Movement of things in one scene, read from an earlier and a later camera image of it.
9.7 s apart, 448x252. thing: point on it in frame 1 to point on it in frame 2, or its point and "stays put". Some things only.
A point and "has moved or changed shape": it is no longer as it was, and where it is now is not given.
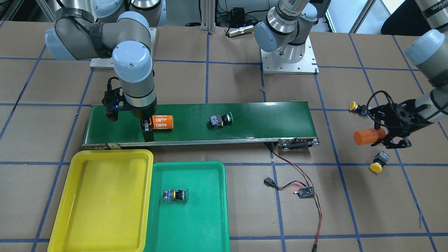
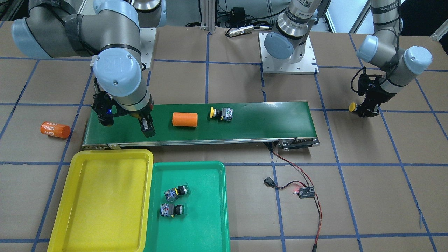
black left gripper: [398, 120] to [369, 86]
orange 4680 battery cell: [163, 121] to [55, 130]
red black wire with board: [307, 190] stays put
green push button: [171, 195] has moved or changed shape
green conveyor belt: [273, 121] stays put
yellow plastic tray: [104, 204] stays put
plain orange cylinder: [368, 136] to [186, 119]
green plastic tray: [188, 208] stays put
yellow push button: [379, 160] to [226, 113]
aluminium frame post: [208, 11] stays put
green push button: [217, 121] to [169, 210]
